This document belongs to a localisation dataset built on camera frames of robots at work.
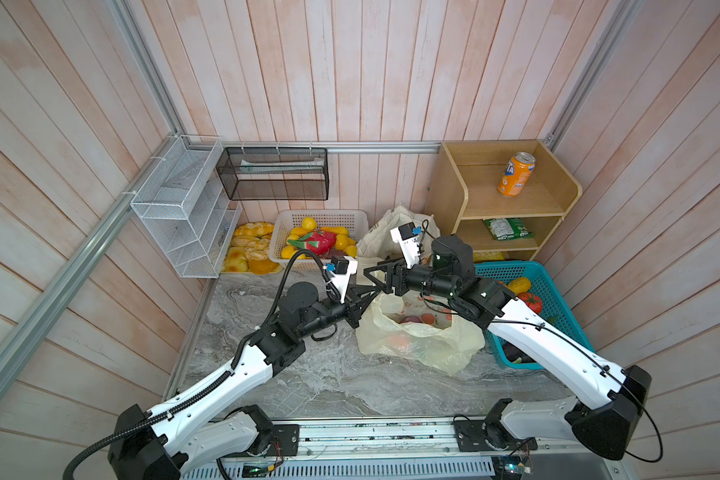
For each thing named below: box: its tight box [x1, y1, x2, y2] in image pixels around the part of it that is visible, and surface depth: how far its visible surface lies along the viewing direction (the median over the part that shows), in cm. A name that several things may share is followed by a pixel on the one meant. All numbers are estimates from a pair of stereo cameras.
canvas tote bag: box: [356, 205, 441, 265], surface depth 90 cm
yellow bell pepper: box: [506, 276, 531, 295], surface depth 100 cm
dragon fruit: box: [287, 230, 337, 255], surface depth 108 cm
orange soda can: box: [497, 151, 536, 197], surface depth 81 cm
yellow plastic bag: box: [356, 290, 486, 376], surface depth 81 cm
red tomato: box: [517, 292, 543, 314], surface depth 95 cm
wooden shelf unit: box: [426, 140, 583, 261], surface depth 89 cm
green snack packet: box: [482, 218, 534, 241], surface depth 96 cm
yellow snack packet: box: [473, 251, 505, 263], surface depth 109 cm
